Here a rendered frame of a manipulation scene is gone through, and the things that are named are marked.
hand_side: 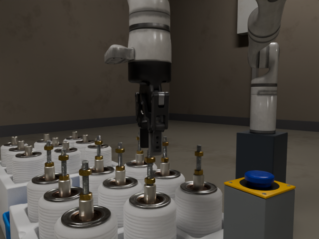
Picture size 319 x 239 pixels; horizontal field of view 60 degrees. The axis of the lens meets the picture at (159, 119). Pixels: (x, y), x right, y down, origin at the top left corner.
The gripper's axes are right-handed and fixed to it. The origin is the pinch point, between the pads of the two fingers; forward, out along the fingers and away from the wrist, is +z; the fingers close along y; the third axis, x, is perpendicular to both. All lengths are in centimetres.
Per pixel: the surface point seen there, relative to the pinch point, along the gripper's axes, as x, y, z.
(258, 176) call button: -11.3, -15.3, 2.5
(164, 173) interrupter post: -7.3, 13.8, 9.8
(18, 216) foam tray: 24.9, 17.3, 17.5
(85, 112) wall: 0, 324, 15
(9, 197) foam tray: 31, 38, 20
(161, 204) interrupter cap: -1.1, -2.9, 10.1
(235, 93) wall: -208, 302, -9
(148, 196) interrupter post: 0.5, -1.0, 9.1
